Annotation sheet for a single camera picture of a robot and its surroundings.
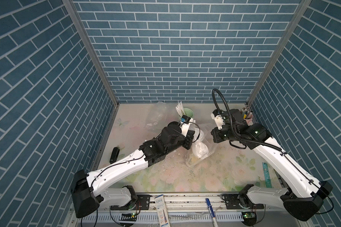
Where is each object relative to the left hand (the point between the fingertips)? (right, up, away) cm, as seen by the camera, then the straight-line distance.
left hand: (198, 134), depth 68 cm
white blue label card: (-18, -40, +1) cm, 44 cm away
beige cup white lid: (0, -8, 0) cm, 8 cm away
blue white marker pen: (+8, -43, -1) cm, 44 cm away
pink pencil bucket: (+41, +6, +31) cm, 52 cm away
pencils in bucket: (+37, +11, +27) cm, 47 cm away
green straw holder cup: (-2, +11, +31) cm, 33 cm away
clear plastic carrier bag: (+5, -2, +9) cm, 10 cm away
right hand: (+8, 0, +4) cm, 9 cm away
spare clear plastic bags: (-26, +7, +40) cm, 48 cm away
